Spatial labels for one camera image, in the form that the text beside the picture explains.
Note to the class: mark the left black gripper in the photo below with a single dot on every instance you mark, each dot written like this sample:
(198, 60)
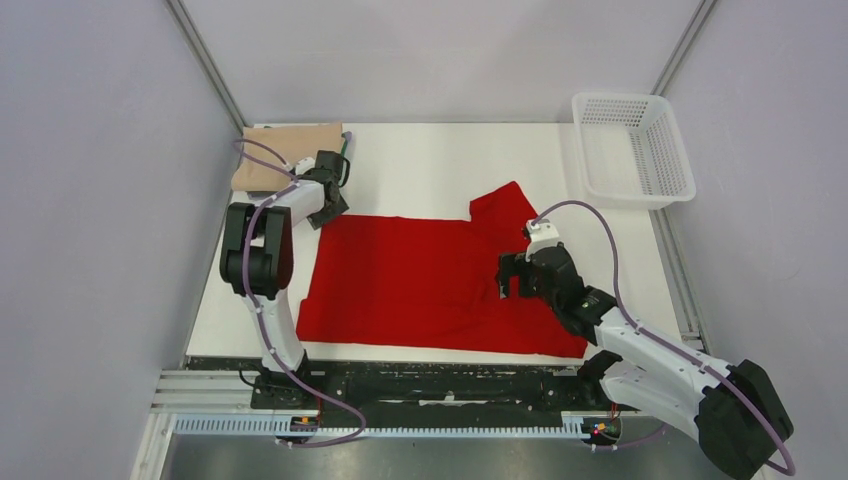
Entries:
(317, 219)

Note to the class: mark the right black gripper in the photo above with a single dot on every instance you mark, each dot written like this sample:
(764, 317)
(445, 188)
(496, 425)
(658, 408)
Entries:
(511, 265)

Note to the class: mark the red t shirt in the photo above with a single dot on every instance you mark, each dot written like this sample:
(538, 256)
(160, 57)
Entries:
(429, 283)

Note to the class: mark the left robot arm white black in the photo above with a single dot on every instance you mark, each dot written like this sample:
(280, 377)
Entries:
(257, 261)

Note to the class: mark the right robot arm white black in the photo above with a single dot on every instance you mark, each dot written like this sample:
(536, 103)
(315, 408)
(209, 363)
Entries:
(732, 412)

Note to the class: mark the green folded t shirt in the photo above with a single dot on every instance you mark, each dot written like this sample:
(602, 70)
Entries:
(347, 137)

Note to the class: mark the white plastic laundry basket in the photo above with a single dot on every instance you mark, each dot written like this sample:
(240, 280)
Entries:
(629, 151)

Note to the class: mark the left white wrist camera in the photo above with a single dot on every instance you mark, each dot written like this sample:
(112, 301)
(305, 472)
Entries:
(303, 166)

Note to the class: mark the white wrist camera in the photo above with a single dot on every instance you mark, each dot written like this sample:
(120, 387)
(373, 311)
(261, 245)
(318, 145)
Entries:
(541, 235)
(303, 166)

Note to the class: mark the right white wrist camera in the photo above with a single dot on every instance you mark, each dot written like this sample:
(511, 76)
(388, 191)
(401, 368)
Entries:
(541, 235)

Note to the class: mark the white slotted cable duct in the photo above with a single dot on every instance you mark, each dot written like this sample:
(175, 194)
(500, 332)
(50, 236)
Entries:
(287, 426)

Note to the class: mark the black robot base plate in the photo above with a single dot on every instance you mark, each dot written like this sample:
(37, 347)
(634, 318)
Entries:
(430, 395)

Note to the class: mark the left aluminium frame post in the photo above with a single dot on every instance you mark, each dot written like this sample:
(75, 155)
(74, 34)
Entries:
(203, 56)

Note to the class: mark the aluminium frame post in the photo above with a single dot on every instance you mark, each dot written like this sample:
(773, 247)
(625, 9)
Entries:
(203, 56)
(690, 34)

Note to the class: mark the right aluminium frame post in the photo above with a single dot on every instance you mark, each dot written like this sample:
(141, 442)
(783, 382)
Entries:
(690, 34)

